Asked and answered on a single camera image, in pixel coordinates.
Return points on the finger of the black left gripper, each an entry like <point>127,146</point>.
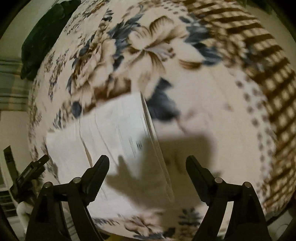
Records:
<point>22,185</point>

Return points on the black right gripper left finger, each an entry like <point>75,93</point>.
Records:
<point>47,221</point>

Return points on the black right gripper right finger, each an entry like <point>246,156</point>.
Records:
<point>247,221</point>

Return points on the white pants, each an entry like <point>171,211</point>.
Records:
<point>122,130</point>

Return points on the green striped curtain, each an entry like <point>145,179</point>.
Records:
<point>14,90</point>

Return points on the dark green folded duvet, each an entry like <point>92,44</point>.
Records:
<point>43,36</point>

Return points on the floral bed blanket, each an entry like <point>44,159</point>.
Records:
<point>197,104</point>

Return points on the brown checkered bed sheet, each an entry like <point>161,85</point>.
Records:
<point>243,41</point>

